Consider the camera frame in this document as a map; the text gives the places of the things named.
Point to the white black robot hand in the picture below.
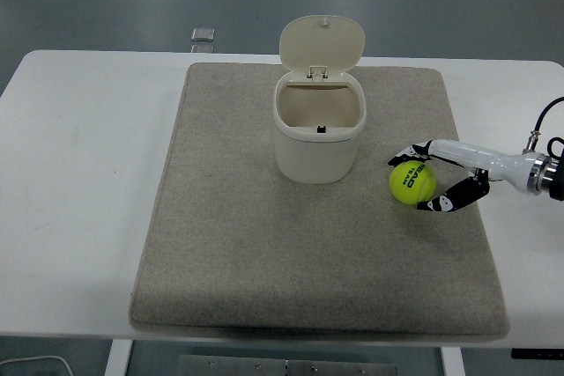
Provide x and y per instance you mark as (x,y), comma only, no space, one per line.
(476,153)

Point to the yellow-green tennis ball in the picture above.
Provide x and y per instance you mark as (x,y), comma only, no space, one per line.
(410,184)

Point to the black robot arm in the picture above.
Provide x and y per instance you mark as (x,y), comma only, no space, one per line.
(551,175)

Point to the cream plastic bin with lid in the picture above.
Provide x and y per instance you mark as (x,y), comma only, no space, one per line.
(315,147)

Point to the beige felt mat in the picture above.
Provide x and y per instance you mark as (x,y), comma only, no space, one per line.
(308,252)

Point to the black table control panel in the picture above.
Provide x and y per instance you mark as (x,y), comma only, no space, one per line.
(537,353)

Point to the grey metal plate with screws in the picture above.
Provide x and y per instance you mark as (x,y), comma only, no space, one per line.
(286,367)

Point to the square metal floor plate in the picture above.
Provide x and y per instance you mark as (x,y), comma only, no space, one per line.
(203,34)
(202,48)

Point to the white table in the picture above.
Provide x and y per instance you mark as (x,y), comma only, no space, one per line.
(79,182)

